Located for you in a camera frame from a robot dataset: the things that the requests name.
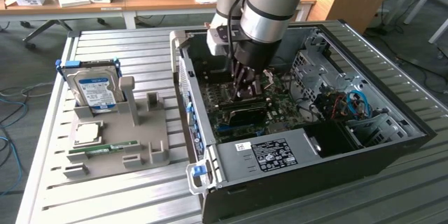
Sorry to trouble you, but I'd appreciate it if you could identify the blue disk wire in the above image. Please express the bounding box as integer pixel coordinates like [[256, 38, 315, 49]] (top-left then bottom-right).
[[344, 90, 374, 120]]

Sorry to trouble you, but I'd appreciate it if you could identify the green motherboard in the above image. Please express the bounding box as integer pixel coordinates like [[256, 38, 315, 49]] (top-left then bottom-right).
[[203, 69, 310, 143]]

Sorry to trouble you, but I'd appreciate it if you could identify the black open PC case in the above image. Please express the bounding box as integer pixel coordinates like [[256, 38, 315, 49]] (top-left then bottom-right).
[[171, 19, 439, 224]]

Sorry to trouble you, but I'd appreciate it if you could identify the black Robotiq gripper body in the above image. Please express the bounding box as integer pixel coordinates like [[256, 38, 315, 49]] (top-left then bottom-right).
[[231, 39, 282, 77]]

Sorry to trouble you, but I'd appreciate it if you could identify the hard disk in blue carrier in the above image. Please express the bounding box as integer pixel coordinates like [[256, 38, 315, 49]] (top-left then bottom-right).
[[55, 58, 128, 114]]

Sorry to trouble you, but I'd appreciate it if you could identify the office chair base with castors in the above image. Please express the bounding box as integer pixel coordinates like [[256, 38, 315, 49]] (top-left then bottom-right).
[[19, 18, 108, 51]]

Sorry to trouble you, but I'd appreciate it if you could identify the grey metal disk bay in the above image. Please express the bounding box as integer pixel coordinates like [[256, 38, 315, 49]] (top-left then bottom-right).
[[344, 112, 411, 147]]

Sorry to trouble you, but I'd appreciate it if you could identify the silver CPU chip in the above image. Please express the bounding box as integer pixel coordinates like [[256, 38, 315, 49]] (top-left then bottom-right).
[[74, 123, 104, 146]]

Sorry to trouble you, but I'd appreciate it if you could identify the blue floor cable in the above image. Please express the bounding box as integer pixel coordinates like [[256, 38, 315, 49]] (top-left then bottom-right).
[[0, 97, 28, 196]]

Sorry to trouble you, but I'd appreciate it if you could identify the metal socket cover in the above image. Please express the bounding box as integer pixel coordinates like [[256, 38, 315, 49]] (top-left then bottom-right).
[[260, 68, 278, 91]]

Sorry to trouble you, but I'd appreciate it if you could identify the black plastic duct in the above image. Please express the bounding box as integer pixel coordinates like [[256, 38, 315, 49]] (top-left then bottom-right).
[[303, 121, 366, 158]]

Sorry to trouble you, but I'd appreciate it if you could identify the green RAM stick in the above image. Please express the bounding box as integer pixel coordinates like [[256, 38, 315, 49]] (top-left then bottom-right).
[[218, 97, 274, 113], [68, 140, 139, 155]]

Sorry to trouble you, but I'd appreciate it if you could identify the grey parts rack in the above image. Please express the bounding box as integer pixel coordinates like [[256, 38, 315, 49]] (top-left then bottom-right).
[[63, 76, 172, 182]]

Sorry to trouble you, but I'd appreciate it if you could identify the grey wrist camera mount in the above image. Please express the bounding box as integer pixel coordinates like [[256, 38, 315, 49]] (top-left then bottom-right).
[[206, 23, 243, 56]]

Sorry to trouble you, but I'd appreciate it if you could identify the silver chipset heatsink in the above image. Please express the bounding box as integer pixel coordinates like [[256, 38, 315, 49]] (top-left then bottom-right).
[[268, 123, 294, 135]]

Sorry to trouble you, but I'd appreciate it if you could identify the CPU socket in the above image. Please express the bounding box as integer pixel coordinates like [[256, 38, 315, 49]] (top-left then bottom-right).
[[219, 81, 236, 102]]

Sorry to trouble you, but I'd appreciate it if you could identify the grey floor cable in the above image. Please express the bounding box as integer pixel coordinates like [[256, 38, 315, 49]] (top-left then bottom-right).
[[0, 81, 54, 98]]

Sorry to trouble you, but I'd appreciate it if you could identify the perforated metal disk bay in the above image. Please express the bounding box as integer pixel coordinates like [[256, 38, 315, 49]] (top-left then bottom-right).
[[290, 28, 355, 109]]

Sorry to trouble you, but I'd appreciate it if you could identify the grey power supply unit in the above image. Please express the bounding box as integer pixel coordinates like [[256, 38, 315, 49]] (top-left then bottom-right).
[[214, 129, 322, 183]]

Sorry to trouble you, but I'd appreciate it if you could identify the blue expansion slot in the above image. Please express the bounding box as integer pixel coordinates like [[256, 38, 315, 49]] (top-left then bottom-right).
[[216, 124, 259, 133]]

